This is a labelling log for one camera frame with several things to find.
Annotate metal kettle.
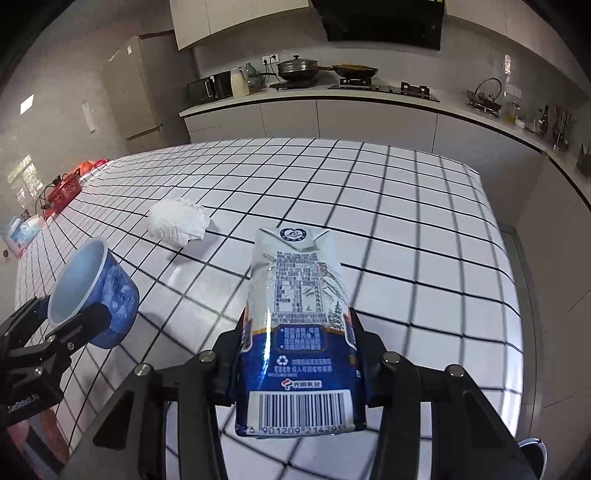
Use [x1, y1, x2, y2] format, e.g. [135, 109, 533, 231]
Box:
[466, 78, 503, 112]

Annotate black range hood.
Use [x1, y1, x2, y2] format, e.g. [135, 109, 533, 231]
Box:
[311, 0, 446, 51]

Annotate blue plastic bowl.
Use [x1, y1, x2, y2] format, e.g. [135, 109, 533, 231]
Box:
[47, 237, 140, 350]

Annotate utensil holder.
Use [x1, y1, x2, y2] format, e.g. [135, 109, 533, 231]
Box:
[551, 107, 574, 151]

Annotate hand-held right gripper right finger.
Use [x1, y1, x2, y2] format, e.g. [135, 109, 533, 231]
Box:
[347, 306, 543, 480]

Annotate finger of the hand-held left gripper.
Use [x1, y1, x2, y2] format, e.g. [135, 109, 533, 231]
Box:
[45, 302, 113, 360]
[0, 296, 51, 352]

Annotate blue white box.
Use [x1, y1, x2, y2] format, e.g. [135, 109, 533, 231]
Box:
[2, 217, 28, 257]

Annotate red cooking pot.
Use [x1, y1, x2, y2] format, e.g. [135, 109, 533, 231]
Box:
[46, 173, 83, 206]

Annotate beige upper cabinet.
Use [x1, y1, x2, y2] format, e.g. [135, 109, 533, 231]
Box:
[170, 0, 315, 51]

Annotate kitchen counter with cabinets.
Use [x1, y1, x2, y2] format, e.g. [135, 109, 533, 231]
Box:
[179, 85, 591, 409]

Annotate person's left hand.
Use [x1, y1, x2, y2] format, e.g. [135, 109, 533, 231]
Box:
[4, 410, 57, 468]

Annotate black induction cooker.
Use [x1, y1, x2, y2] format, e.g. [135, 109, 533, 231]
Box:
[269, 78, 319, 90]

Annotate gas stove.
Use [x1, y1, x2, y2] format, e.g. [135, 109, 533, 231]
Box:
[329, 78, 440, 103]

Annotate black power cable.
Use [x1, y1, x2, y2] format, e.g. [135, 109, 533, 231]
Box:
[34, 174, 65, 209]

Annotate long beige upper cabinets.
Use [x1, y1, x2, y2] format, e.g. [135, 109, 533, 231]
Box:
[445, 0, 591, 75]

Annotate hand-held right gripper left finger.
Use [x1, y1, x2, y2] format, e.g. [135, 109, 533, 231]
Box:
[67, 315, 249, 480]

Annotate lidded frying pan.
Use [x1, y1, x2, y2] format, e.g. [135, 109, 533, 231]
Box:
[277, 55, 334, 83]

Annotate white checkered tablecloth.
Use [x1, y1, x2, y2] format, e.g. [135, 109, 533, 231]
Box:
[14, 137, 525, 480]

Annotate black wok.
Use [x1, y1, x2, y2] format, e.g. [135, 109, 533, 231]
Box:
[331, 64, 378, 79]

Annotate blue tissue pack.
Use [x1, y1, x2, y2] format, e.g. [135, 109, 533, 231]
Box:
[21, 217, 46, 241]

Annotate blue milk carton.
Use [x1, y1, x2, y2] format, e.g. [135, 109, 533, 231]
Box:
[235, 226, 368, 439]

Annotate beige refrigerator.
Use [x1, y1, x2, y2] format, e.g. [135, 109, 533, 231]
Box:
[102, 36, 190, 155]

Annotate black microwave oven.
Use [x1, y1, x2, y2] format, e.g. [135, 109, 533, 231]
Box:
[187, 71, 234, 106]

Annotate white jug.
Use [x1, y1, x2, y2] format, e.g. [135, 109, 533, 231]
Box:
[230, 68, 251, 99]

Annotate crumpled white tissue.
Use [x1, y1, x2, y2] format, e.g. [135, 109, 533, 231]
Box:
[148, 198, 209, 246]

